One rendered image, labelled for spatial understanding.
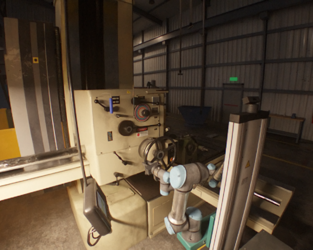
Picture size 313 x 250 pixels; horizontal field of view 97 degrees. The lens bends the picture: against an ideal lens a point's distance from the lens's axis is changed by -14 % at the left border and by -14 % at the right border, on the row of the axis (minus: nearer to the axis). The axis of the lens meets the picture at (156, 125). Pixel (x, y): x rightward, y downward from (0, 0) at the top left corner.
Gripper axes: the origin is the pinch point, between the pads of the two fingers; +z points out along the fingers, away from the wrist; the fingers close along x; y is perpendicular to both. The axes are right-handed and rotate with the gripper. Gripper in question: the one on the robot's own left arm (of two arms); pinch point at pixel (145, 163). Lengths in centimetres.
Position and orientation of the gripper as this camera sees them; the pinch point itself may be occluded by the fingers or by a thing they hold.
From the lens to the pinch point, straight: 141.1
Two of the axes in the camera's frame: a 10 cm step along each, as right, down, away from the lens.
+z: -6.1, -1.8, 7.7
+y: -1.1, -9.5, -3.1
